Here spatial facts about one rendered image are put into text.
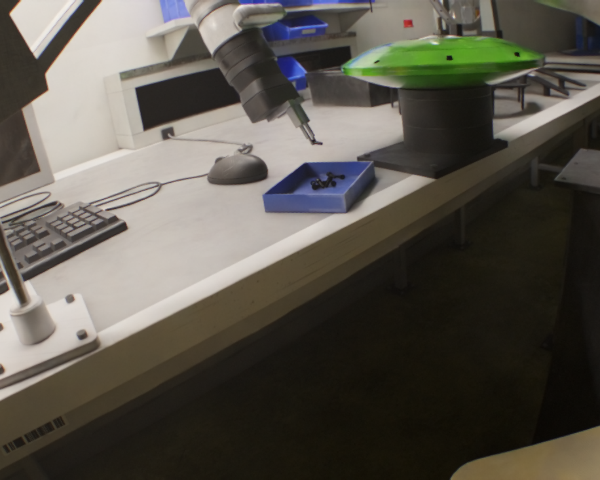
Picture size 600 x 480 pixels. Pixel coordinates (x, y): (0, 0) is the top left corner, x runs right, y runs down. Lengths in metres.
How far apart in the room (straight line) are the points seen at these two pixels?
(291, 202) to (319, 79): 0.82
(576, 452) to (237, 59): 0.67
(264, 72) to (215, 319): 0.35
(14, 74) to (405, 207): 0.43
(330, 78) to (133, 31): 0.58
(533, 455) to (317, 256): 0.38
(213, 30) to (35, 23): 0.76
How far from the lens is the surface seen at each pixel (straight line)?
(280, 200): 0.54
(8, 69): 0.37
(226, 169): 0.69
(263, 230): 0.50
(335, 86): 1.28
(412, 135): 0.70
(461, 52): 0.60
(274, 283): 0.43
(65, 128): 1.31
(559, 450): 0.64
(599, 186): 0.81
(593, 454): 0.65
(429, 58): 0.59
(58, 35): 0.40
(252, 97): 0.61
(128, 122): 1.22
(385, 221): 0.53
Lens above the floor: 1.10
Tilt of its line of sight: 24 degrees down
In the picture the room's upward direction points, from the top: 9 degrees counter-clockwise
